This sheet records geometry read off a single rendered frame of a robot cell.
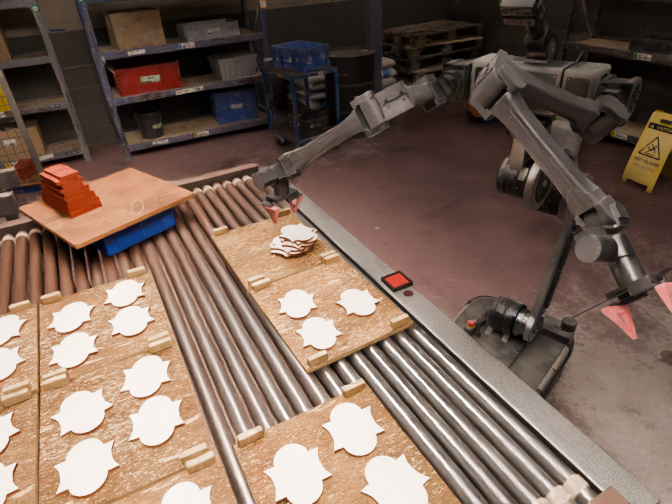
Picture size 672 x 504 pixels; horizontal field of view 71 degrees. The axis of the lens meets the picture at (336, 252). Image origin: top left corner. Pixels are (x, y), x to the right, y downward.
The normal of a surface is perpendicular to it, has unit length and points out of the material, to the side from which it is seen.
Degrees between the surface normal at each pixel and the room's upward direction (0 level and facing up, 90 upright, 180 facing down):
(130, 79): 90
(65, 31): 90
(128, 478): 0
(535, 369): 0
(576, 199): 87
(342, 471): 0
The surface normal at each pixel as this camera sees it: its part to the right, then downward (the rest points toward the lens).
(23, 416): -0.05, -0.84
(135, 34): 0.51, 0.39
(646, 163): -0.90, 0.07
